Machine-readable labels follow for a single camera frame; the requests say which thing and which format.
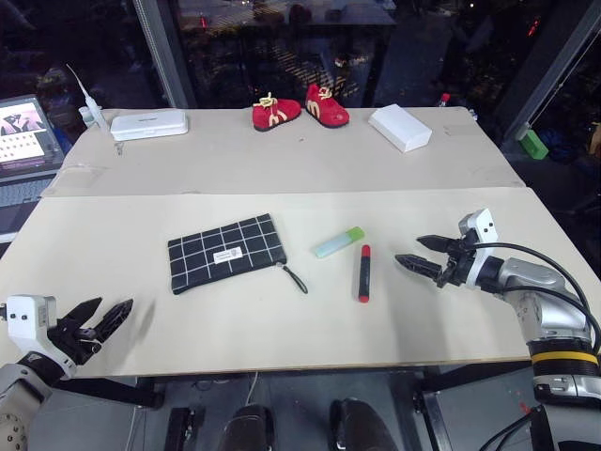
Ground thin white cable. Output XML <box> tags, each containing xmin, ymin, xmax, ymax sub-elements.
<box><xmin>243</xmin><ymin>370</ymin><xmax>260</xmax><ymax>406</ymax></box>

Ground flat white plastic case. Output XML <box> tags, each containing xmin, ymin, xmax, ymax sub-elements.
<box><xmin>110</xmin><ymin>108</ymin><xmax>190</xmax><ymax>142</ymax></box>

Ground black grid pencil pouch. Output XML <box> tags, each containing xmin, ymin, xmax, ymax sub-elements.
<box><xmin>167</xmin><ymin>213</ymin><xmax>309</xmax><ymax>296</ymax></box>

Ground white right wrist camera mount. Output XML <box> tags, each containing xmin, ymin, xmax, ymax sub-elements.
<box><xmin>457</xmin><ymin>208</ymin><xmax>497</xmax><ymax>288</ymax></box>

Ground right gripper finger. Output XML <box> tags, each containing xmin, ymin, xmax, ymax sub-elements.
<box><xmin>416</xmin><ymin>235</ymin><xmax>455</xmax><ymax>256</ymax></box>
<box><xmin>394</xmin><ymin>254</ymin><xmax>445</xmax><ymax>283</ymax></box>

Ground black marker red ends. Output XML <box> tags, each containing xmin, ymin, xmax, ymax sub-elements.
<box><xmin>358</xmin><ymin>243</ymin><xmax>373</xmax><ymax>303</ymax></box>

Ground green block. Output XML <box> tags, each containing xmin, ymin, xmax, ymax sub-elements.
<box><xmin>516</xmin><ymin>122</ymin><xmax>550</xmax><ymax>162</ymax></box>

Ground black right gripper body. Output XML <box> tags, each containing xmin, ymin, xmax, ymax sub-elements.
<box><xmin>436</xmin><ymin>237</ymin><xmax>476</xmax><ymax>288</ymax></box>

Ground black rectangular block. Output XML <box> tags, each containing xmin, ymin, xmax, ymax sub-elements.
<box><xmin>163</xmin><ymin>406</ymin><xmax>206</xmax><ymax>451</ymax></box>

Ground grey window frame post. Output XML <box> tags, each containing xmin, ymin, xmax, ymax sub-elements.
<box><xmin>501</xmin><ymin>0</ymin><xmax>601</xmax><ymax>142</ymax></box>
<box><xmin>132</xmin><ymin>0</ymin><xmax>198</xmax><ymax>110</ymax></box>

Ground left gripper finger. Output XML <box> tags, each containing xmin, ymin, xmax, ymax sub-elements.
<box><xmin>58</xmin><ymin>296</ymin><xmax>103</xmax><ymax>333</ymax></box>
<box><xmin>93</xmin><ymin>298</ymin><xmax>134</xmax><ymax>342</ymax></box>

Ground white cardboard box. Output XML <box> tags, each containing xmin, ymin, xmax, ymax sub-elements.
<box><xmin>367</xmin><ymin>103</ymin><xmax>433</xmax><ymax>153</ymax></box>

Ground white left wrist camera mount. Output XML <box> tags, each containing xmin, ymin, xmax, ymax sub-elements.
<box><xmin>4</xmin><ymin>294</ymin><xmax>77</xmax><ymax>379</ymax></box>

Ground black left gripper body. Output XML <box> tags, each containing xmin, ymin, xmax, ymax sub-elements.
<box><xmin>46</xmin><ymin>319</ymin><xmax>102</xmax><ymax>367</ymax></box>

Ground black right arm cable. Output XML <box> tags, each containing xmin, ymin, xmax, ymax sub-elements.
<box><xmin>471</xmin><ymin>241</ymin><xmax>601</xmax><ymax>356</ymax></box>

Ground laptop computer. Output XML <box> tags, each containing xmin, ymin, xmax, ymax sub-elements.
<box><xmin>0</xmin><ymin>94</ymin><xmax>65</xmax><ymax>245</ymax></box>

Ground red baby shoe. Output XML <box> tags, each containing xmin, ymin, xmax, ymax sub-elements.
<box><xmin>252</xmin><ymin>92</ymin><xmax>302</xmax><ymax>132</ymax></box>
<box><xmin>305</xmin><ymin>84</ymin><xmax>351</xmax><ymax>129</ymax></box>

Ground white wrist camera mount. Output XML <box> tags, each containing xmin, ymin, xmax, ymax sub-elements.
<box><xmin>4</xmin><ymin>294</ymin><xmax>77</xmax><ymax>379</ymax></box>
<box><xmin>457</xmin><ymin>208</ymin><xmax>497</xmax><ymax>288</ymax></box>

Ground green capped highlighter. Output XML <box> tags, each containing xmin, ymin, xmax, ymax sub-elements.
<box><xmin>314</xmin><ymin>225</ymin><xmax>366</xmax><ymax>259</ymax></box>

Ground dark rounded shape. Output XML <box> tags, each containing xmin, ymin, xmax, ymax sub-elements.
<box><xmin>328</xmin><ymin>397</ymin><xmax>398</xmax><ymax>451</ymax></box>
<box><xmin>220</xmin><ymin>402</ymin><xmax>276</xmax><ymax>451</ymax></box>

